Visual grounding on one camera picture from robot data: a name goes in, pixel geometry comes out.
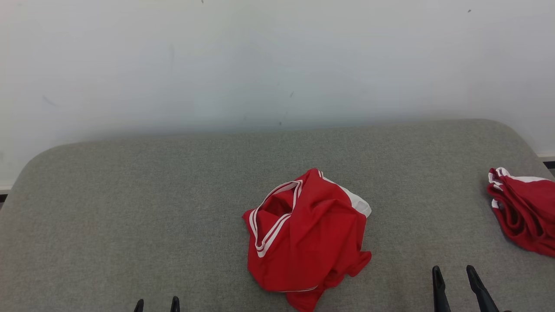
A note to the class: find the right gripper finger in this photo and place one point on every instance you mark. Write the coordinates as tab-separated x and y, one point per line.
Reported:
440	292
481	292

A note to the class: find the red shorts with number print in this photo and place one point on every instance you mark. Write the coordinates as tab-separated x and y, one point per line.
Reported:
529	216

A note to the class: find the grey fabric sofa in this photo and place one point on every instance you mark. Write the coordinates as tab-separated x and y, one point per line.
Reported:
151	216

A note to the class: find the red jersey with white sleeves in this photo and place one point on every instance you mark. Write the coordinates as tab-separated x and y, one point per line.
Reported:
312	242

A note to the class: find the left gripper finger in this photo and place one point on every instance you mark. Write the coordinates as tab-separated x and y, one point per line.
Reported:
175	305
138	307

